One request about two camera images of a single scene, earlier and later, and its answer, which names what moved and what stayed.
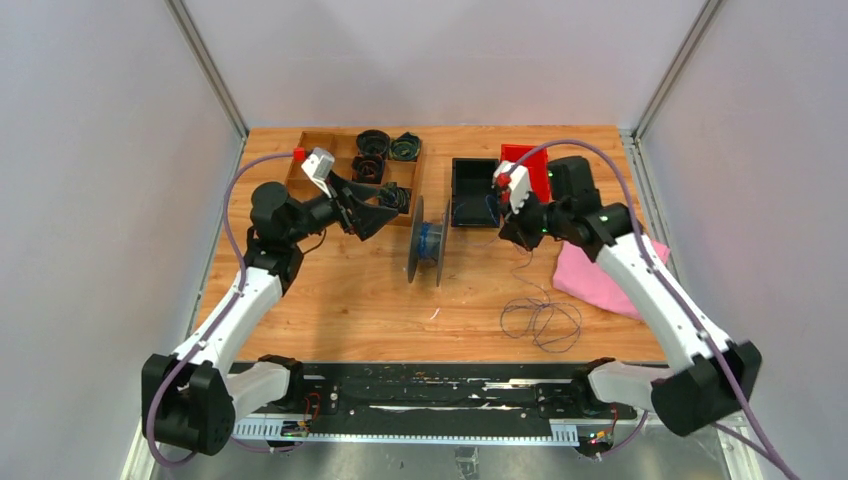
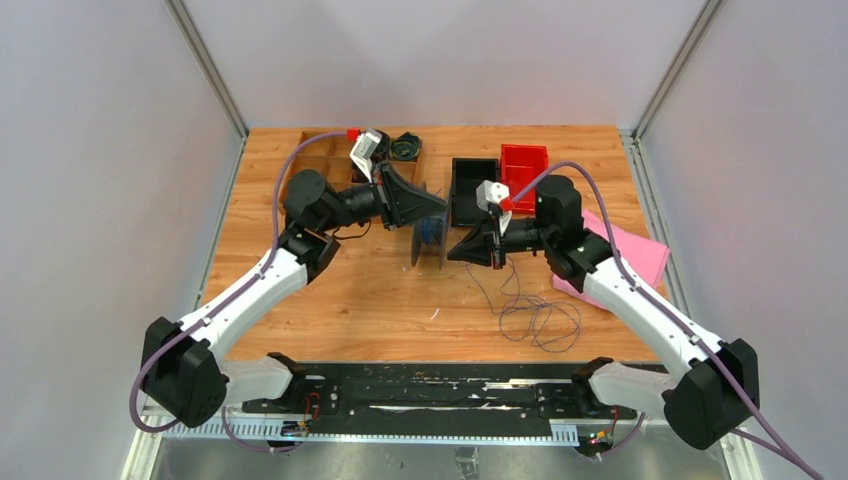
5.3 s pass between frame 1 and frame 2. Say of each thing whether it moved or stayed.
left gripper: moved
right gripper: moved
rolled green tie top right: stayed
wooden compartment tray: stayed
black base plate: stayed
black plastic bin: stayed
